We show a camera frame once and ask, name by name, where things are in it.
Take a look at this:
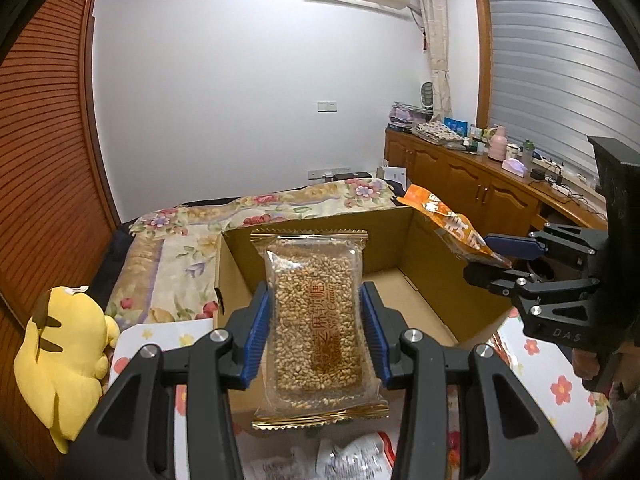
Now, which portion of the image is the orange chicken feet snack bag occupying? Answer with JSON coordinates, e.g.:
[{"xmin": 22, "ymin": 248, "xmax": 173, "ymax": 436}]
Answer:
[{"xmin": 398, "ymin": 184, "xmax": 512, "ymax": 269}]

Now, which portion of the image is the sesame bar clear packet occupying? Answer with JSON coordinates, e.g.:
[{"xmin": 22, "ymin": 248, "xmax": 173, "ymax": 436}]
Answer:
[{"xmin": 250, "ymin": 230, "xmax": 388, "ymax": 431}]

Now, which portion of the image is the person's right hand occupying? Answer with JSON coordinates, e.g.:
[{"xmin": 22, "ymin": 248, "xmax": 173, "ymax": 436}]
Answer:
[{"xmin": 572, "ymin": 349, "xmax": 600, "ymax": 380}]

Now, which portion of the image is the white power strip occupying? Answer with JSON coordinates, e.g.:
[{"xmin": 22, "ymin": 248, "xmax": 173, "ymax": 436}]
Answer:
[{"xmin": 549, "ymin": 183, "xmax": 572, "ymax": 196}]

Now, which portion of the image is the wooden sideboard cabinet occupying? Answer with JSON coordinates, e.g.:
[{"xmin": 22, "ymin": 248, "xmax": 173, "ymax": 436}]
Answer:
[{"xmin": 384, "ymin": 129, "xmax": 606, "ymax": 236}]

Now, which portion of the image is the white strawberry flower blanket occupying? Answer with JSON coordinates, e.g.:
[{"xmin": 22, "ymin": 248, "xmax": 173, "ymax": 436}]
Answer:
[{"xmin": 108, "ymin": 312, "xmax": 608, "ymax": 471}]

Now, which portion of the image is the green capped bottle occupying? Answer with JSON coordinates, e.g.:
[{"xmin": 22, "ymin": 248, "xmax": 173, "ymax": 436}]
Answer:
[{"xmin": 521, "ymin": 140, "xmax": 535, "ymax": 169}]

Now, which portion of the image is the pink tissue box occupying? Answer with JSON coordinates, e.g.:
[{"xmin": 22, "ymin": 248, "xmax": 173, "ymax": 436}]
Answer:
[{"xmin": 501, "ymin": 157, "xmax": 529, "ymax": 178}]

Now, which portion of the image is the yellow pikachu plush toy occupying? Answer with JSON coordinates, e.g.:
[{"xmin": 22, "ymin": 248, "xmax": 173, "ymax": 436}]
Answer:
[{"xmin": 13, "ymin": 286, "xmax": 119, "ymax": 454}]

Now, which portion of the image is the grey window roller blind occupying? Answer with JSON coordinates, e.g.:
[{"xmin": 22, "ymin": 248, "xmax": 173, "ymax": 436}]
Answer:
[{"xmin": 488, "ymin": 0, "xmax": 639, "ymax": 174}]

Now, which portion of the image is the pink thermos bottle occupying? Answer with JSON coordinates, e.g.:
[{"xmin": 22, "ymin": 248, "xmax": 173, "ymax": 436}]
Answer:
[{"xmin": 488, "ymin": 126, "xmax": 508, "ymax": 162}]

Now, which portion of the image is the brown cardboard box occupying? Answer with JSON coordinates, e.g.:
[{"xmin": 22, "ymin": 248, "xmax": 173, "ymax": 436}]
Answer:
[{"xmin": 214, "ymin": 205, "xmax": 514, "ymax": 430}]

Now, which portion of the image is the floral beige bed quilt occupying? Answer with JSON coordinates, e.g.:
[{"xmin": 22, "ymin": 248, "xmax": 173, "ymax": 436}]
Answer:
[{"xmin": 103, "ymin": 177, "xmax": 401, "ymax": 330}]

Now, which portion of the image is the small white desk fan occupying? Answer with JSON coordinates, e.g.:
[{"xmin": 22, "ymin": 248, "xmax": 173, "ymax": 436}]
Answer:
[{"xmin": 420, "ymin": 81, "xmax": 434, "ymax": 108}]

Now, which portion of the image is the brown louvered wooden wardrobe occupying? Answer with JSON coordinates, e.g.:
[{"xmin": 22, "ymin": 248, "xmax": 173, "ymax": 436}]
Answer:
[{"xmin": 1, "ymin": 0, "xmax": 119, "ymax": 476}]

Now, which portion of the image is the beige patterned curtain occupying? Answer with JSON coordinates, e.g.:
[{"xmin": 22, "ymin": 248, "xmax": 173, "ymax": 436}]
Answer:
[{"xmin": 419, "ymin": 0, "xmax": 451, "ymax": 119}]

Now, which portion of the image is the white wall socket plate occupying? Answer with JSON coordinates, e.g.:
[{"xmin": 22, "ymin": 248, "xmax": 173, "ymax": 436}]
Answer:
[{"xmin": 317, "ymin": 101, "xmax": 337, "ymax": 113}]

